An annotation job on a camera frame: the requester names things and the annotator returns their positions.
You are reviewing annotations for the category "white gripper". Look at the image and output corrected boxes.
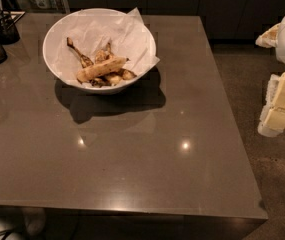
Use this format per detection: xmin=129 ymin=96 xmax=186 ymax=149
xmin=255 ymin=16 xmax=285 ymax=137

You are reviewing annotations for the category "yellow spotted banana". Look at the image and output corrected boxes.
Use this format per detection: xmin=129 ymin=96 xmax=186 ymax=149
xmin=76 ymin=57 xmax=128 ymax=83

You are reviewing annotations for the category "brown banana peel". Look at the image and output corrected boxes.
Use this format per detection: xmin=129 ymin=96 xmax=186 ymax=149
xmin=67 ymin=37 xmax=137 ymax=88

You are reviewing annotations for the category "white ceramic bowl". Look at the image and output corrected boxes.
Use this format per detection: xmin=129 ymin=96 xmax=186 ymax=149
xmin=42 ymin=7 xmax=158 ymax=95

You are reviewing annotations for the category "white paper liner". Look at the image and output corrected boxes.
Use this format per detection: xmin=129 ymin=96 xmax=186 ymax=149
xmin=50 ymin=7 xmax=161 ymax=89

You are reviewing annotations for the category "white object under table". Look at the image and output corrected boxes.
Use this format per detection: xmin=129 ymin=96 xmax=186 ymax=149
xmin=0 ymin=207 xmax=46 ymax=240

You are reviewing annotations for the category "black wire utensil holder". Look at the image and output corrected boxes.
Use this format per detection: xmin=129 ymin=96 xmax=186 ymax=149
xmin=0 ymin=0 xmax=20 ymax=45

